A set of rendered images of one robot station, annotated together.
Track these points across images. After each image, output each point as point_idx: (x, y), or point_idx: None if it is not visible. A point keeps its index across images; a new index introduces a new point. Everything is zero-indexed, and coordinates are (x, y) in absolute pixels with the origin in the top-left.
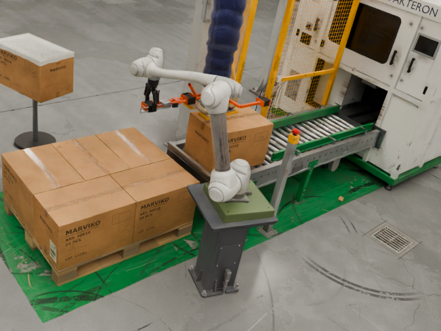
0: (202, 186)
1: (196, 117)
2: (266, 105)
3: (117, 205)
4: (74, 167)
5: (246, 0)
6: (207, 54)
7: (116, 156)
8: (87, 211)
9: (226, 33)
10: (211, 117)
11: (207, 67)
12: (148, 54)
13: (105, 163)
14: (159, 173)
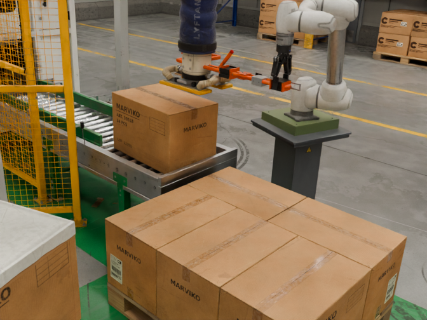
0: (287, 136)
1: (181, 112)
2: None
3: (328, 207)
4: (272, 249)
5: None
6: (198, 14)
7: (214, 221)
8: (359, 223)
9: None
10: (345, 31)
11: (209, 28)
12: (293, 11)
13: (240, 226)
14: (231, 188)
